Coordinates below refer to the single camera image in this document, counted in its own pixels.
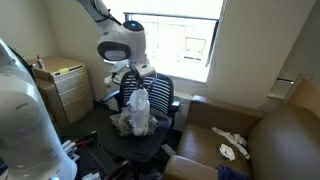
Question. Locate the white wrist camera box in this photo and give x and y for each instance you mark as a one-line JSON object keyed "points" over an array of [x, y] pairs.
{"points": [[119, 68]]}

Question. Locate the brown leather couch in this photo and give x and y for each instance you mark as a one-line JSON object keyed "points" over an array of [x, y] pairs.
{"points": [[200, 141]]}

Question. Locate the dark blue cloth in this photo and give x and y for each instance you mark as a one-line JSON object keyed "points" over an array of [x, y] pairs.
{"points": [[231, 174]]}

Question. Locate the small white crumpled paper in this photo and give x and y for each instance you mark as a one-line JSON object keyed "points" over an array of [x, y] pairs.
{"points": [[227, 151]]}

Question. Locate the black perforated robot platform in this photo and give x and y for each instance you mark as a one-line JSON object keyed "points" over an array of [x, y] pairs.
{"points": [[96, 160]]}

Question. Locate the black mesh office chair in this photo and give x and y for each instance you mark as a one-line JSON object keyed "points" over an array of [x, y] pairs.
{"points": [[133, 146]]}

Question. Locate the beige crumpled cloth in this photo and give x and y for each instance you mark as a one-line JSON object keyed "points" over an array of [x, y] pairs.
{"points": [[121, 123]]}

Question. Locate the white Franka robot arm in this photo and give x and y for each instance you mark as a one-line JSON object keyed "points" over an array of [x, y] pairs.
{"points": [[23, 123]]}

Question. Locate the light wooden drawer cabinet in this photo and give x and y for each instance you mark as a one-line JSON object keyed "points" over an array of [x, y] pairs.
{"points": [[73, 93]]}

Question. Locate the dark framed window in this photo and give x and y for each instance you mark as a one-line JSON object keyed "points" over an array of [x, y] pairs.
{"points": [[200, 40]]}

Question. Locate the red white small bottle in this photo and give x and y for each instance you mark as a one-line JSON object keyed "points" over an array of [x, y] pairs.
{"points": [[40, 62]]}

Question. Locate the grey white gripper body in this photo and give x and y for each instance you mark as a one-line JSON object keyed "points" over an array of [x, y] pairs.
{"points": [[143, 70]]}

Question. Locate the yellow sticky note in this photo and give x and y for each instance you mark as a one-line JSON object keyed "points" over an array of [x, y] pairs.
{"points": [[64, 71]]}

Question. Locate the long white paper strip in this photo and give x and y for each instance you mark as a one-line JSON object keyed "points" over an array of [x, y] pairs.
{"points": [[226, 135]]}

